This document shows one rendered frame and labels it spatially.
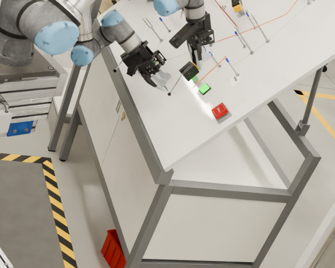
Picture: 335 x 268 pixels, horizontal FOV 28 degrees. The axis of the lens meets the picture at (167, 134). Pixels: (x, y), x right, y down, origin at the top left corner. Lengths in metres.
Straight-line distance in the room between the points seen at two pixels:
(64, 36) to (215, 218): 1.06
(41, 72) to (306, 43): 0.95
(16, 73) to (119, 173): 0.95
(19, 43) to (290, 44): 0.99
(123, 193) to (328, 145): 2.60
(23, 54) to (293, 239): 2.31
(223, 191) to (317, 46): 0.64
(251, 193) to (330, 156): 2.41
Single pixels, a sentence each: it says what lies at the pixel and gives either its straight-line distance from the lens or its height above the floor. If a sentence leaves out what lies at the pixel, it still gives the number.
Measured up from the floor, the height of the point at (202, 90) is 1.08.
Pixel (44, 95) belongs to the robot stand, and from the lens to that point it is 2.23.
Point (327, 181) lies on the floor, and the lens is 4.66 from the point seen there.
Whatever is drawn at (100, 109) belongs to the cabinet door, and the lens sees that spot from 3.18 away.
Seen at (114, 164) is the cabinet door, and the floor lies 0.52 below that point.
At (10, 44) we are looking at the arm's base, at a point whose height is 1.23.
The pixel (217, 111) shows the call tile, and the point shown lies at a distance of 2.36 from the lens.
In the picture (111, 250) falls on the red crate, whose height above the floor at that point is 0.08.
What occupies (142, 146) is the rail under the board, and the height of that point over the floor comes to 0.82.
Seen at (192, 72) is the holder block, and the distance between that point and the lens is 2.51.
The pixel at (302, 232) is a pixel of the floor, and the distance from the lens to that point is 4.04.
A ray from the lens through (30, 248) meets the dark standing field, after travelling 3.17.
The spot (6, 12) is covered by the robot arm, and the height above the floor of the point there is 1.32.
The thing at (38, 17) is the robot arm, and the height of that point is 1.36.
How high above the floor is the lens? 2.17
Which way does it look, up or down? 30 degrees down
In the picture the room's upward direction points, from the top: 22 degrees clockwise
